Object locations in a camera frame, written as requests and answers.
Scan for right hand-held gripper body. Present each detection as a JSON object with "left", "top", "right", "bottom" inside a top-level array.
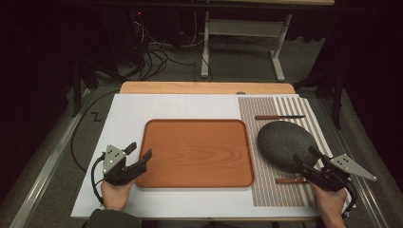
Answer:
[{"left": 300, "top": 153, "right": 378, "bottom": 193}]

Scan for person's left hand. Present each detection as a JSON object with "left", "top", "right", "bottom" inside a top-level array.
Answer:
[{"left": 100, "top": 179, "right": 136, "bottom": 212}]

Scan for person's right hand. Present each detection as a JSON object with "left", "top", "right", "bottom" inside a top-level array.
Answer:
[{"left": 311, "top": 181, "right": 350, "bottom": 220}]

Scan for black stand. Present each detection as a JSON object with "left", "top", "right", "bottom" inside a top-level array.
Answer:
[
  {"left": 294, "top": 67, "right": 346, "bottom": 131},
  {"left": 69, "top": 58, "right": 100, "bottom": 119}
]

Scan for dark grey textured plate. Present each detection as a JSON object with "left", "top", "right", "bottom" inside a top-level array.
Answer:
[{"left": 257, "top": 121, "right": 321, "bottom": 174}]

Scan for white board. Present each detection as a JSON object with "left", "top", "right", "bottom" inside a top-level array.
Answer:
[{"left": 69, "top": 93, "right": 323, "bottom": 219}]

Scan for white metal desk frame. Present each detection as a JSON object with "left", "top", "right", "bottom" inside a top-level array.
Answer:
[{"left": 200, "top": 0, "right": 336, "bottom": 83}]

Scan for wooden-handled fork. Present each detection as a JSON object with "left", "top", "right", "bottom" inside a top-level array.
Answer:
[{"left": 275, "top": 178, "right": 310, "bottom": 185}]

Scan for striped woven placemat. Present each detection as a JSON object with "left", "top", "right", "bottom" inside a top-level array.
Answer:
[{"left": 237, "top": 96, "right": 354, "bottom": 209}]

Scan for brown wooden tray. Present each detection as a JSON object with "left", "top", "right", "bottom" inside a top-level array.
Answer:
[{"left": 136, "top": 119, "right": 256, "bottom": 190}]

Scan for wooden-handled knife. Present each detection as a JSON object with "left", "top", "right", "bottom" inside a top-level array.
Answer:
[{"left": 255, "top": 114, "right": 307, "bottom": 121}]

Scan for left hand-held gripper cable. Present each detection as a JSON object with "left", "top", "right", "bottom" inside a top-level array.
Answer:
[{"left": 90, "top": 153, "right": 107, "bottom": 205}]

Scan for bundle of black cables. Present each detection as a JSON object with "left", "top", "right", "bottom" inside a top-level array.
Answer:
[{"left": 125, "top": 18, "right": 211, "bottom": 82}]

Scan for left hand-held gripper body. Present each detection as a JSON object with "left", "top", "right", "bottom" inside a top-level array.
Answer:
[{"left": 102, "top": 143, "right": 148, "bottom": 186}]

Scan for metal floor rail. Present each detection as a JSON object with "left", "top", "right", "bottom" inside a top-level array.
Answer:
[
  {"left": 317, "top": 98, "right": 389, "bottom": 228},
  {"left": 9, "top": 88, "right": 93, "bottom": 228}
]

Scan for light wooden table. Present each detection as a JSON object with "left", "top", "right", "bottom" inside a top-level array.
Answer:
[{"left": 119, "top": 81, "right": 297, "bottom": 95}]

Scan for black floor cable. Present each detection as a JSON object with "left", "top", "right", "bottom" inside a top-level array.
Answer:
[{"left": 69, "top": 89, "right": 122, "bottom": 174}]

